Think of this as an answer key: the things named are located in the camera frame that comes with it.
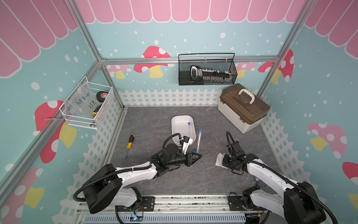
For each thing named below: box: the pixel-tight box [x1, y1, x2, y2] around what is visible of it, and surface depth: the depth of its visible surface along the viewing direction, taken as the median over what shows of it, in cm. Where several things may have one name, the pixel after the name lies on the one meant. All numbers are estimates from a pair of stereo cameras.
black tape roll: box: [96, 90, 109, 103], surface depth 82 cm
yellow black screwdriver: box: [123, 133, 136, 159], surface depth 100 cm
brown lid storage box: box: [217, 83, 271, 134], surface depth 102 cm
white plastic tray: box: [171, 114, 197, 145], surface depth 108 cm
